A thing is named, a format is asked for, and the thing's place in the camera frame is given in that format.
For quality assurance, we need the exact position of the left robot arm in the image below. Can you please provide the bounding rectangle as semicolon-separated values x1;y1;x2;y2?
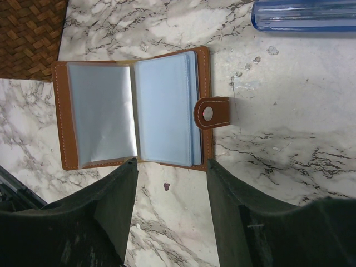
1;167;47;212

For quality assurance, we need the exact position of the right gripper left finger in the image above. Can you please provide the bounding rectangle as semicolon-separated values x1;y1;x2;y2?
1;159;138;266

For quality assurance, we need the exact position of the blue handled screwdriver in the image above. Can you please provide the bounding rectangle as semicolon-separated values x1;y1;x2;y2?
251;0;355;32

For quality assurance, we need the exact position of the brown leather card holder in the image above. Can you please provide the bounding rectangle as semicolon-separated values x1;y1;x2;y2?
52;46;230;171

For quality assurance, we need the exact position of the brown woven basket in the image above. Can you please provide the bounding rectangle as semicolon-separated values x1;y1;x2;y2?
1;0;68;82

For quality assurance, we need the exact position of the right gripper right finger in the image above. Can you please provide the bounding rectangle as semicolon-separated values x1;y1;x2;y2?
207;159;355;266

